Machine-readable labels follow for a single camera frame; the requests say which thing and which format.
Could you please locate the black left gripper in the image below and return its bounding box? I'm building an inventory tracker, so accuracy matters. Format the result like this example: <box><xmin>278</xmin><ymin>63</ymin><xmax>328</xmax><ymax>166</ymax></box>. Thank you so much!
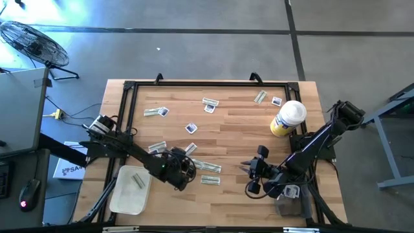
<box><xmin>160</xmin><ymin>146</ymin><xmax>197</xmax><ymax>192</ymax></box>

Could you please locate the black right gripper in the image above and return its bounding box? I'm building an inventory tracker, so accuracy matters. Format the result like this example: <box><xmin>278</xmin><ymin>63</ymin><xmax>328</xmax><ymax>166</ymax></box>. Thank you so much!
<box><xmin>239</xmin><ymin>144</ymin><xmax>287</xmax><ymax>199</ymax></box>

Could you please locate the white plastic tray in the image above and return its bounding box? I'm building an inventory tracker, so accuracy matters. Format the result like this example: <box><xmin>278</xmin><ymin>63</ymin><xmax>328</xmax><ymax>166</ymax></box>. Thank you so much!
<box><xmin>109</xmin><ymin>164</ymin><xmax>153</xmax><ymax>216</ymax></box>

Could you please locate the dark transparent plastic bin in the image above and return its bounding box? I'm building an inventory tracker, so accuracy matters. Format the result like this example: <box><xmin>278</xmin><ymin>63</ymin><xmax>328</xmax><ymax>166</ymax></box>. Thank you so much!
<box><xmin>274</xmin><ymin>184</ymin><xmax>314</xmax><ymax>218</ymax></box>

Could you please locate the yellow white wipes canister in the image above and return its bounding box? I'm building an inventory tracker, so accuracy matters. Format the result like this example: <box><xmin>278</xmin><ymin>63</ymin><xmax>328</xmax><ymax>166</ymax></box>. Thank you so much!
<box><xmin>270</xmin><ymin>100</ymin><xmax>307</xmax><ymax>139</ymax></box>

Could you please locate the white cardboard box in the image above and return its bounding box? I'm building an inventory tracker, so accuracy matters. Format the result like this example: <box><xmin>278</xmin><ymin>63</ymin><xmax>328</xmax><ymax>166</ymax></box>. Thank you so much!
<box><xmin>52</xmin><ymin>141</ymin><xmax>88</xmax><ymax>181</ymax></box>

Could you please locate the black computer mouse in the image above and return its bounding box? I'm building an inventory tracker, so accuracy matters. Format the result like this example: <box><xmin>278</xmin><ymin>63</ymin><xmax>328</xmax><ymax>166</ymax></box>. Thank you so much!
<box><xmin>18</xmin><ymin>178</ymin><xmax>41</xmax><ymax>213</ymax></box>

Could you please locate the clear tape piece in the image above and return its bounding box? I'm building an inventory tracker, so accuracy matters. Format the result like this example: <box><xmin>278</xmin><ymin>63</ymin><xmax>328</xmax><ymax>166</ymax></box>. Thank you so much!
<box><xmin>34</xmin><ymin>77</ymin><xmax>52</xmax><ymax>89</ymax></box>

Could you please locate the dark grey desk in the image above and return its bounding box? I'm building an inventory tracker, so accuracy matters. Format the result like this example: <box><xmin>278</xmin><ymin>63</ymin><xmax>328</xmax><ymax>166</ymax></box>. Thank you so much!
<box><xmin>0</xmin><ymin>148</ymin><xmax>51</xmax><ymax>227</ymax></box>

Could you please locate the black keyboard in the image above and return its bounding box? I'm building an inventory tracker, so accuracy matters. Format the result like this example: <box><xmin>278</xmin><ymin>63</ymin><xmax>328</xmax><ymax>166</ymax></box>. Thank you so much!
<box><xmin>0</xmin><ymin>161</ymin><xmax>10</xmax><ymax>199</ymax></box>

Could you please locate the black floor fan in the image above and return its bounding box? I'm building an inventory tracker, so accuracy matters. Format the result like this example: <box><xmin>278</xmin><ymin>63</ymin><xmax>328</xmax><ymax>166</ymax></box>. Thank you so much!
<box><xmin>0</xmin><ymin>21</ymin><xmax>80</xmax><ymax>81</ymax></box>

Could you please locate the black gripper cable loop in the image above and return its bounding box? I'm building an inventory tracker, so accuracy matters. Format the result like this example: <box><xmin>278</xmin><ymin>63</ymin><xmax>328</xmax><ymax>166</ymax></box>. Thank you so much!
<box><xmin>244</xmin><ymin>176</ymin><xmax>269</xmax><ymax>199</ymax></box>

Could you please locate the silver metal bracket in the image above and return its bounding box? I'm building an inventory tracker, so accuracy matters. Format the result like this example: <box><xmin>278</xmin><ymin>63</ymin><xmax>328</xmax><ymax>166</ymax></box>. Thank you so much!
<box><xmin>102</xmin><ymin>226</ymin><xmax>140</xmax><ymax>233</ymax></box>
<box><xmin>283</xmin><ymin>227</ymin><xmax>320</xmax><ymax>233</ymax></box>

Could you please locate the black floor cable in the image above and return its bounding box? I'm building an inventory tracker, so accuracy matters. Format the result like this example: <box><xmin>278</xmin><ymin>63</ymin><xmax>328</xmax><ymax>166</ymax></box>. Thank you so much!
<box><xmin>44</xmin><ymin>95</ymin><xmax>103</xmax><ymax>128</ymax></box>

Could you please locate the grey metal table frame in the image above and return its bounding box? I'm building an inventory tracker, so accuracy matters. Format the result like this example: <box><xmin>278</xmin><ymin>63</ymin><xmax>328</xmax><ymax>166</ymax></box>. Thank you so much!
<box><xmin>357</xmin><ymin>82</ymin><xmax>414</xmax><ymax>190</ymax></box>

